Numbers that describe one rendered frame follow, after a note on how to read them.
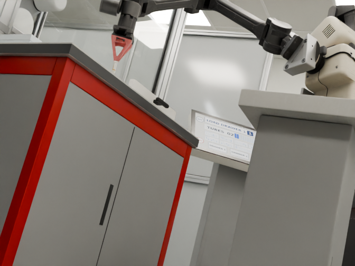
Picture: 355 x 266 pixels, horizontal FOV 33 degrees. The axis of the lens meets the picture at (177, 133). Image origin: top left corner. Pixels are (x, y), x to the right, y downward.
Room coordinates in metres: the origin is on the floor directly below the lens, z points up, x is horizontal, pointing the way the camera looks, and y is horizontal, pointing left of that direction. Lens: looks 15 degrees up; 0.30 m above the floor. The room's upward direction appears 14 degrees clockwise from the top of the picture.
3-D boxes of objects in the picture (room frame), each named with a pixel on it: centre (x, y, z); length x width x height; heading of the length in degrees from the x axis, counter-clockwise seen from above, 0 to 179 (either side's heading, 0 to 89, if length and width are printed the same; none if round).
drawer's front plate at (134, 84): (1.96, 0.11, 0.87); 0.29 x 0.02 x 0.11; 147
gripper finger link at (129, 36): (1.81, 0.25, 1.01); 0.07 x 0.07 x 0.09; 0
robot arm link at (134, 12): (1.81, 0.25, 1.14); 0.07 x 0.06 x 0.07; 92
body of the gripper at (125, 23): (1.81, 0.25, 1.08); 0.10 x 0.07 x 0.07; 0
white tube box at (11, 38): (1.44, 0.43, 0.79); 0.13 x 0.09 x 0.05; 58
